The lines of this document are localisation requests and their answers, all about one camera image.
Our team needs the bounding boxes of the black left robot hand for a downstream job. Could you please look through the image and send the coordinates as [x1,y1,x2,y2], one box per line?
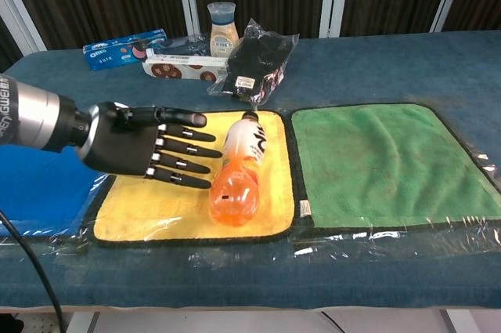
[76,100,223,190]

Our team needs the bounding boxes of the orange drink bottle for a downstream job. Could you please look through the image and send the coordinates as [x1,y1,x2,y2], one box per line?
[210,110,272,227]

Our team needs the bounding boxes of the beige air freshener bottle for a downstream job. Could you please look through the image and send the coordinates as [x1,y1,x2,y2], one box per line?
[206,2,240,58]

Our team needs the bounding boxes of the yellow microfibre cloth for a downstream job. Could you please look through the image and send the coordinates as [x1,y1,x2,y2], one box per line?
[92,109,297,246]

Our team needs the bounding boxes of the blue Oreo cookie box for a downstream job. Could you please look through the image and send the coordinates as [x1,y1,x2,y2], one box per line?
[82,27,168,71]

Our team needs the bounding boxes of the blue microfibre cloth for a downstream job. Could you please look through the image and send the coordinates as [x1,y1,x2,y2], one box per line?
[0,144,114,237]

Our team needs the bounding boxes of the white cookie box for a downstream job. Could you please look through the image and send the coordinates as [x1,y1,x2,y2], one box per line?
[141,54,232,82]

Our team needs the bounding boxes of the clear plastic packet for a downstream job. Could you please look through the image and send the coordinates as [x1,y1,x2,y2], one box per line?
[146,34,214,60]

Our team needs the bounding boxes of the black socks in plastic bag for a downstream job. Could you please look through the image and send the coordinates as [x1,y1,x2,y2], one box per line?
[207,17,301,105]

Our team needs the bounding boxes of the clear plastic film sheet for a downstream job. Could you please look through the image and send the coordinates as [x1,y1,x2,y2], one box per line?
[0,103,501,267]

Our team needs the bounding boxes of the green microfibre cloth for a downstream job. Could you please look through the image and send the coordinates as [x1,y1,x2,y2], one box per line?
[290,103,501,232]

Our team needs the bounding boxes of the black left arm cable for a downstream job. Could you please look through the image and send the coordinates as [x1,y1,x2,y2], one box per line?
[0,209,66,333]

